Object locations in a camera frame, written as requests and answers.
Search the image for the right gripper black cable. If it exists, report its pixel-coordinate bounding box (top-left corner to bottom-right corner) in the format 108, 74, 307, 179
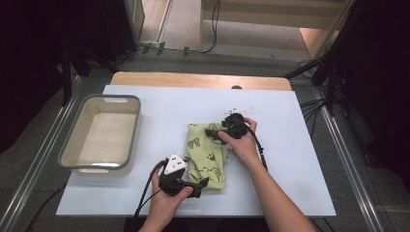
245, 124, 269, 172

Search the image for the white table mat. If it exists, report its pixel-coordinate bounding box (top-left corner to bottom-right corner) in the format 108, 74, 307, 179
55, 84, 337, 218

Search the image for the black floor cable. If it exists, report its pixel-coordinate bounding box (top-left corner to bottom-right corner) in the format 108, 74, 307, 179
20, 182, 69, 232

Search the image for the person's left hand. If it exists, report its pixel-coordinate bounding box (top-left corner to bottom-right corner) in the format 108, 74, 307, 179
147, 172, 194, 227

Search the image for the person's right hand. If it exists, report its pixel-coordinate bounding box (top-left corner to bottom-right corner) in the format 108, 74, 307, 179
218, 116, 264, 171

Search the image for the aluminium floor rail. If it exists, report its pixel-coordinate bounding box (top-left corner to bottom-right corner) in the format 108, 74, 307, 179
0, 75, 83, 232
312, 86, 386, 232

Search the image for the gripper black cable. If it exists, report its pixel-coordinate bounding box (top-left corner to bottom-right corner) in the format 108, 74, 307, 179
245, 124, 269, 172
133, 158, 168, 218

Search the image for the black metal stand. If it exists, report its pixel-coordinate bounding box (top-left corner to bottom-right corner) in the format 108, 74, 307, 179
283, 47, 339, 118
61, 44, 120, 107

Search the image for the dark curtain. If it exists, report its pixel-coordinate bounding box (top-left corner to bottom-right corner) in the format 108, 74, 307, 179
0, 0, 138, 155
317, 0, 410, 194

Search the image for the bundle of black cables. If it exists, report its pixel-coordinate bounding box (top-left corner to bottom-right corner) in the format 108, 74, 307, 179
299, 96, 327, 140

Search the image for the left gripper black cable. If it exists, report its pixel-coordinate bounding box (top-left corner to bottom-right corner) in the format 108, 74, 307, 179
133, 158, 168, 218

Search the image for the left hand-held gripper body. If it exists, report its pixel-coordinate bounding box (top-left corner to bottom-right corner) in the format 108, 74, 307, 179
159, 153, 203, 199

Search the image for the light wooden furniture frame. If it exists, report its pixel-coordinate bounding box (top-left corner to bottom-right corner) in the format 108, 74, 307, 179
198, 0, 356, 61

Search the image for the green printed baby romper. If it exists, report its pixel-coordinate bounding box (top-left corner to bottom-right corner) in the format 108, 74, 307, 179
186, 122, 231, 191

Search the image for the black hanging cable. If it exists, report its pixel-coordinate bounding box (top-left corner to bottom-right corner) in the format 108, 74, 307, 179
138, 0, 223, 56

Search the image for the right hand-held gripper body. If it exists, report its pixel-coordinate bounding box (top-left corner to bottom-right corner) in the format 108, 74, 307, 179
221, 105, 255, 140

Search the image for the beige basket with grey rim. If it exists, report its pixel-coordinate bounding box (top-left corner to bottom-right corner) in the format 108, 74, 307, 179
57, 93, 143, 177

